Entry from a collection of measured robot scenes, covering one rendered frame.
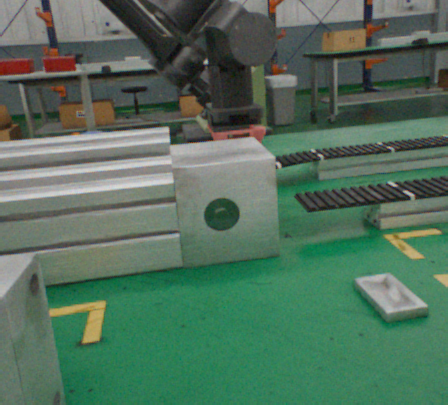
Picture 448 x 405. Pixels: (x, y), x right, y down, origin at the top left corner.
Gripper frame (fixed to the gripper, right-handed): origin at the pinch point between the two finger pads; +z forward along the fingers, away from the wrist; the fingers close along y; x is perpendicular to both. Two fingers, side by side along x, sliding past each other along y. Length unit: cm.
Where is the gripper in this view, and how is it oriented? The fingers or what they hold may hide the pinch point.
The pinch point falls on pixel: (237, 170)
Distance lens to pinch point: 65.8
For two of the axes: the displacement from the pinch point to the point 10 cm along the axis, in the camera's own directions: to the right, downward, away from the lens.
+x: 9.9, -1.2, 1.1
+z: 0.8, 9.6, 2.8
